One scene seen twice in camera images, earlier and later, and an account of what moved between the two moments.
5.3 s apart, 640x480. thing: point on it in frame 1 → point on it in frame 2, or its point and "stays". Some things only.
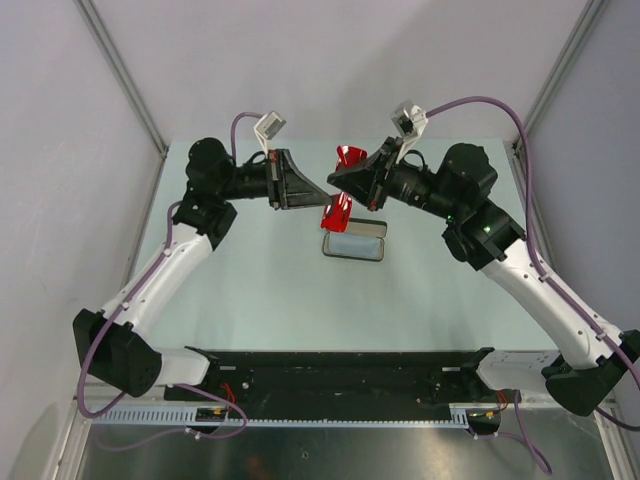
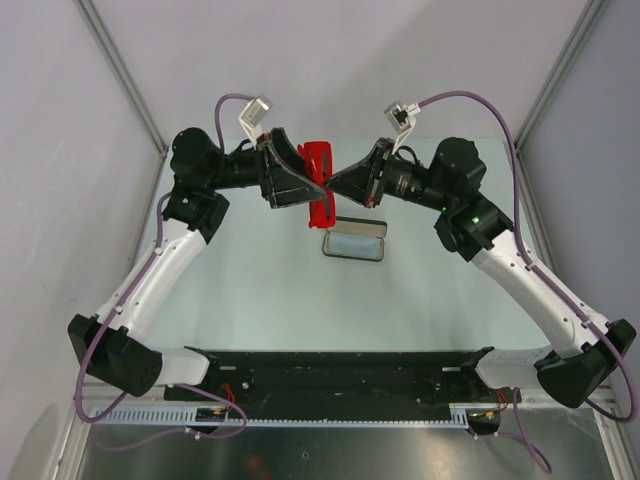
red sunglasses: [336, 217] → [318, 156]
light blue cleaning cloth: [354, 245] stays
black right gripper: [368, 182] stays
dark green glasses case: [364, 240] stays
